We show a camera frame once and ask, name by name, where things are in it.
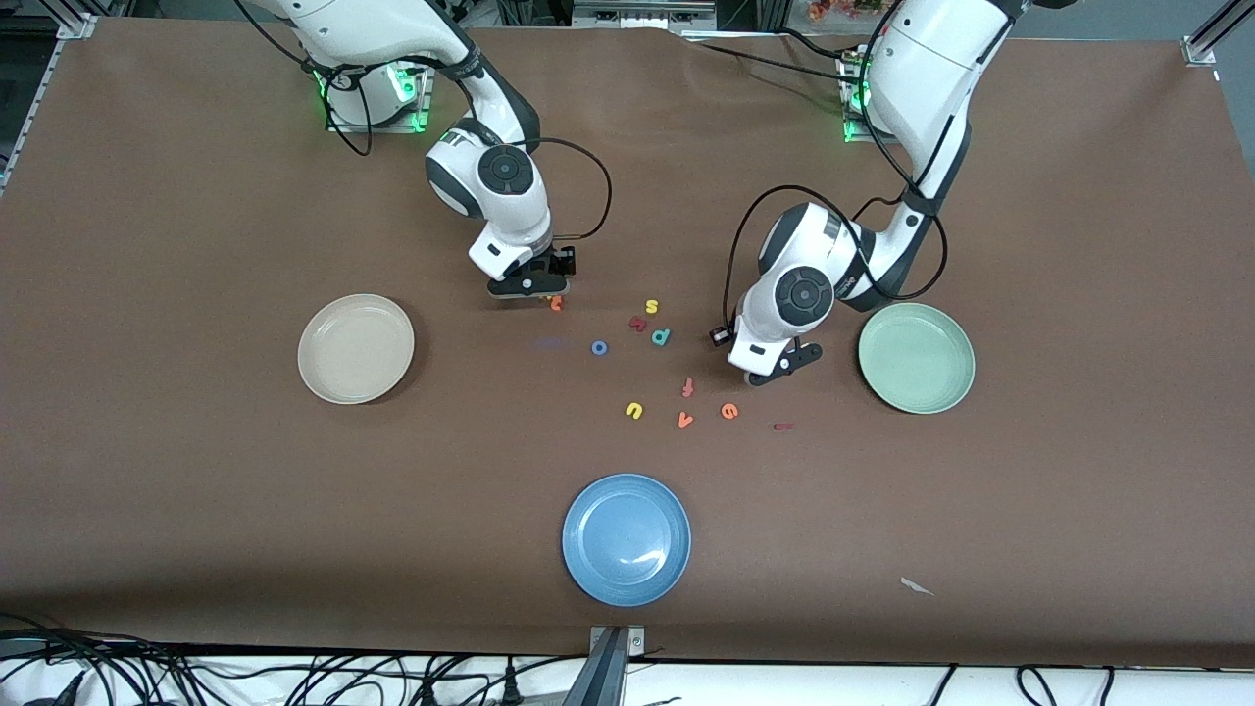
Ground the aluminium frame rail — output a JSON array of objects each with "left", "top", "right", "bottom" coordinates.
[{"left": 0, "top": 0, "right": 99, "bottom": 192}]

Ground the beige brown plate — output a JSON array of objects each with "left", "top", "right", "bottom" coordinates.
[{"left": 297, "top": 293, "right": 416, "bottom": 406}]

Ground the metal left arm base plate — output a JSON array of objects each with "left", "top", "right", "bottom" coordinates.
[{"left": 841, "top": 49, "right": 918, "bottom": 146}]

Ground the pale green plate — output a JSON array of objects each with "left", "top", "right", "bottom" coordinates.
[{"left": 857, "top": 302, "right": 977, "bottom": 416}]

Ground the blue plate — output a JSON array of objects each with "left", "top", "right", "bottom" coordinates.
[{"left": 561, "top": 473, "right": 693, "bottom": 608}]

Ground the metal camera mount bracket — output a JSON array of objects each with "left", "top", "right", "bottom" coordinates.
[{"left": 564, "top": 625, "right": 646, "bottom": 706}]

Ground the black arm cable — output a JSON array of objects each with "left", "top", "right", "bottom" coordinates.
[
  {"left": 235, "top": 0, "right": 614, "bottom": 241},
  {"left": 721, "top": 0, "right": 950, "bottom": 334}
]

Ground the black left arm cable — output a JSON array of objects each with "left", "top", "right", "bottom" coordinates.
[{"left": 721, "top": 0, "right": 950, "bottom": 334}]

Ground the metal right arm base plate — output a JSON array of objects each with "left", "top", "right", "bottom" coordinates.
[{"left": 326, "top": 41, "right": 434, "bottom": 134}]

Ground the brown paper table cover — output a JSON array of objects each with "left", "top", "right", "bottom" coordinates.
[{"left": 0, "top": 15, "right": 1255, "bottom": 668}]

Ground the black base power cable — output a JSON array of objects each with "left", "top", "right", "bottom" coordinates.
[{"left": 681, "top": 27, "right": 864, "bottom": 89}]

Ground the aluminium frame post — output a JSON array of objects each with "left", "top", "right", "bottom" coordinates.
[{"left": 1181, "top": 0, "right": 1255, "bottom": 68}]

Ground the black cable with plug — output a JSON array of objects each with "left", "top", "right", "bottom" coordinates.
[
  {"left": 480, "top": 657, "right": 550, "bottom": 706},
  {"left": 0, "top": 613, "right": 212, "bottom": 706},
  {"left": 284, "top": 655, "right": 472, "bottom": 706}
]

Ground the grey metal box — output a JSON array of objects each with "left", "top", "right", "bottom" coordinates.
[{"left": 572, "top": 0, "right": 719, "bottom": 32}]

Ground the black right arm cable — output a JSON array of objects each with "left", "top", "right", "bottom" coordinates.
[{"left": 235, "top": 0, "right": 614, "bottom": 241}]

